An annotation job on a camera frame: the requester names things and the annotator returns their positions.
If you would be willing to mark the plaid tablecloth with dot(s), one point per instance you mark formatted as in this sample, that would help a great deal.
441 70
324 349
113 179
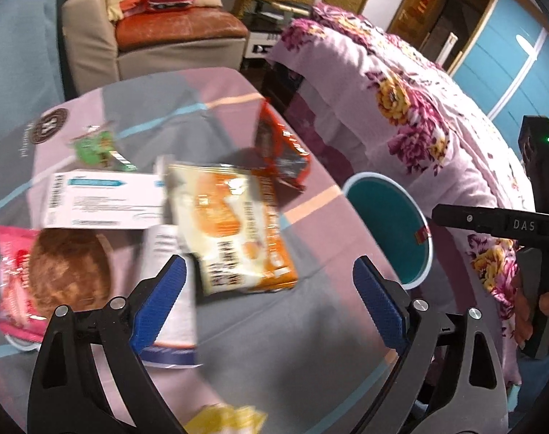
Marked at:
309 356

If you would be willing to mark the woven brown bowl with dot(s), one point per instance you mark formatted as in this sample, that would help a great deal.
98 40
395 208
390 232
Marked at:
69 267

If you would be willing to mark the white medicine box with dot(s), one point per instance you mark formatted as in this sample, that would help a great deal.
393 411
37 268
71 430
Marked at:
97 199

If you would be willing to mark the teal trash bin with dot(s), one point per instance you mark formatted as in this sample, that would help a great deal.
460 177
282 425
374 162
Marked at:
396 222

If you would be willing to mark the beige armchair orange cushion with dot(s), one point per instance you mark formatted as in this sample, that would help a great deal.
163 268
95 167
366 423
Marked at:
100 52

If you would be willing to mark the white paper cup blue band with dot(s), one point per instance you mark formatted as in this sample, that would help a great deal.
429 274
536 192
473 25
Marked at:
165 331

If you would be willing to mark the wooden door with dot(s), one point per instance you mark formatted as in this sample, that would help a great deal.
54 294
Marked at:
415 19

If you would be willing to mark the green candy clear wrapper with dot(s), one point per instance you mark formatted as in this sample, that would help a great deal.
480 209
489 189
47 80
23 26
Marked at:
96 149

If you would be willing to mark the cake snack bag orange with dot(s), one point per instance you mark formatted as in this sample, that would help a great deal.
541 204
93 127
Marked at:
229 220

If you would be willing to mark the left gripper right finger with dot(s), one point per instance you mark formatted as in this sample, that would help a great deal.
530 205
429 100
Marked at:
469 396

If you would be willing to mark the black tv stand shelf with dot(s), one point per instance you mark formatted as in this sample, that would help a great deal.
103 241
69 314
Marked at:
265 21

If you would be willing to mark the orange red snack wrapper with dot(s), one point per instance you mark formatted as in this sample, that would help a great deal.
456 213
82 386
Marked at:
283 154

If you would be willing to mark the pink nabati wafer wrapper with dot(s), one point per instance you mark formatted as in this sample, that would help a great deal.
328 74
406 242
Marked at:
18 316

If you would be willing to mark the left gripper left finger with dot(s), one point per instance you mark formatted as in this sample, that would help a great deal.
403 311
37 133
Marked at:
66 394

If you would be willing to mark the green yogurt cup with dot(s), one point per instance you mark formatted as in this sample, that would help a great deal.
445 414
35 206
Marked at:
21 345

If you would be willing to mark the floral pink bed blanket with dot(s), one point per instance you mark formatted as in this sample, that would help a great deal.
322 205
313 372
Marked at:
366 100

